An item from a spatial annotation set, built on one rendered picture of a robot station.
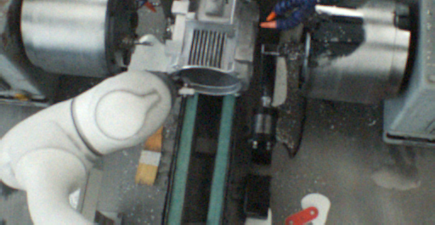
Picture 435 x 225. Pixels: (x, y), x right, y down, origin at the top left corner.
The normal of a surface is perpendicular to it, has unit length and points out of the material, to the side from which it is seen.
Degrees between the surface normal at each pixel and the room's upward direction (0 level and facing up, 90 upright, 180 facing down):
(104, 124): 34
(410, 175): 0
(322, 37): 20
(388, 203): 0
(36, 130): 25
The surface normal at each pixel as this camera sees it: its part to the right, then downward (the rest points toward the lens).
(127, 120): 0.09, 0.26
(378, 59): -0.13, 0.26
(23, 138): -0.45, -0.54
